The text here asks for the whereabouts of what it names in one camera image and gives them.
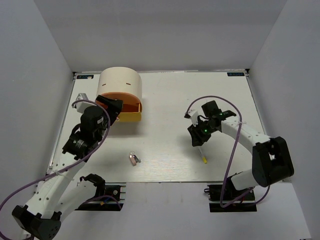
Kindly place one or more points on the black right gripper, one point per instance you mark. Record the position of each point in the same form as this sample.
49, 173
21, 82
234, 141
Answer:
198, 138

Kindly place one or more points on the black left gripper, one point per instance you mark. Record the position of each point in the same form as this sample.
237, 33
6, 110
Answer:
115, 107

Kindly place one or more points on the white yellow pen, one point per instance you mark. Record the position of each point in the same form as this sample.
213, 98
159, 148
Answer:
203, 157

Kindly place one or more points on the beige orange round organizer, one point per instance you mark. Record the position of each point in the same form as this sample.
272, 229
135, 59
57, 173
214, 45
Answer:
123, 83

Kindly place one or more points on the pink silver binder clip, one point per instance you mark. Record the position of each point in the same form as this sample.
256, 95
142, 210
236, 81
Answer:
133, 158

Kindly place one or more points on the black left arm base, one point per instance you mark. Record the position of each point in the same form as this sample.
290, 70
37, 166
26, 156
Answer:
111, 199

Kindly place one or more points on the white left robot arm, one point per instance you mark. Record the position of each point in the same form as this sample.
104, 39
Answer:
43, 214

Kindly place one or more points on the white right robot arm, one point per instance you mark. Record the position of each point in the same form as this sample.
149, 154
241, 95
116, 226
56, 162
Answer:
271, 160

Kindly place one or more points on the blue label sticker left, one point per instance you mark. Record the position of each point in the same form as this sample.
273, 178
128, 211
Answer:
87, 76

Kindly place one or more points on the blue label sticker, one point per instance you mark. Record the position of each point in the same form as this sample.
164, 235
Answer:
87, 76
235, 74

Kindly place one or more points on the blue label sticker right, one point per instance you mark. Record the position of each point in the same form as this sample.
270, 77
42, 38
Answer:
235, 74

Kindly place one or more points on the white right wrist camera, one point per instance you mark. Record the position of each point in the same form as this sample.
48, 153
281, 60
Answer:
193, 116

